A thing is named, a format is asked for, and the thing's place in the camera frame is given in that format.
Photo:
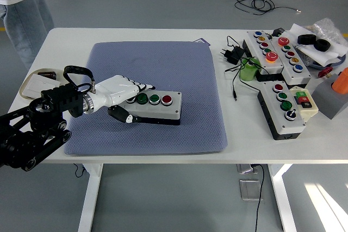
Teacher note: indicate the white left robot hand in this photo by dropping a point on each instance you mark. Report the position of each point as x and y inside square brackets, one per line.
[117, 90]

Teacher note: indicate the four-button control box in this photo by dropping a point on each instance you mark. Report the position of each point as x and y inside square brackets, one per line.
[174, 107]

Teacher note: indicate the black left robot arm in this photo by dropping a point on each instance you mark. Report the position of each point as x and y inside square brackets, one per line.
[62, 99]

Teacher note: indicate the five-button box, glowing mushroom button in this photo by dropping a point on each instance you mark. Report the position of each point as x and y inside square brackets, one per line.
[273, 65]

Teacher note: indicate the five-button box, red mushroom button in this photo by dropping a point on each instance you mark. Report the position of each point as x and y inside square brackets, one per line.
[293, 75]

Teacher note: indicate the four-button box with selector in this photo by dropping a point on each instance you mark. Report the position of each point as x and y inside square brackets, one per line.
[292, 124]

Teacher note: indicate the blue-grey textured mat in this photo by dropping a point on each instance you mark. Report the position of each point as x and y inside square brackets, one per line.
[176, 74]

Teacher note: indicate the small dark brown bottle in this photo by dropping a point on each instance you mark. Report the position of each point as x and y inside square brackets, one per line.
[47, 75]

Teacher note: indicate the white oval tray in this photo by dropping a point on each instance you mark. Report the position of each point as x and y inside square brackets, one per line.
[22, 90]

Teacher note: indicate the purple card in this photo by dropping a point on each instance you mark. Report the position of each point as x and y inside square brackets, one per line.
[204, 41]

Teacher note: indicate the white table leg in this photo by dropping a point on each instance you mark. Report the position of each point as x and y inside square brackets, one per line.
[89, 202]
[281, 194]

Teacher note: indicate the person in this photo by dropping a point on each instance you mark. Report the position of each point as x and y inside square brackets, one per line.
[21, 20]

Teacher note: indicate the black power adapter plug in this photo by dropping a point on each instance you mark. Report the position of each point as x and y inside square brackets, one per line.
[233, 54]

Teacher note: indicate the green plastic bottle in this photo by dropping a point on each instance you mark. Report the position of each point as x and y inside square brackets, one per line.
[248, 73]

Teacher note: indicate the metal floor socket plate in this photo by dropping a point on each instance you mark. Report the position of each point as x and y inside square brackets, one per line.
[244, 168]
[248, 190]

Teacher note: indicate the blue-rimmed round dish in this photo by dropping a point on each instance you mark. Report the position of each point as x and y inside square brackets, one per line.
[316, 66]

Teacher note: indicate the red mushroom knob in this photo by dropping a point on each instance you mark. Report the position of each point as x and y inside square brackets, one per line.
[324, 73]

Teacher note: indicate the white foam sheet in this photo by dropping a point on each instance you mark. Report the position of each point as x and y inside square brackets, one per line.
[326, 55]

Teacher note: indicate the grey block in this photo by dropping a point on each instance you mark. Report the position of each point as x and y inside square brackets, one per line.
[329, 101]

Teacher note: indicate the clear bubble wrap bag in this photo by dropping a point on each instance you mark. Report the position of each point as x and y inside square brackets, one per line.
[326, 28]

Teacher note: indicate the orange cylinder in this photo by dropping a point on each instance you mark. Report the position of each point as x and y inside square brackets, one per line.
[341, 84]

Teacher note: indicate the white wall switch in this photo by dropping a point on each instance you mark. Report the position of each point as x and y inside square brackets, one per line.
[35, 85]

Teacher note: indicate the cream switch box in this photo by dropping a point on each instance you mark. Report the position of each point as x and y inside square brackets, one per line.
[310, 111]

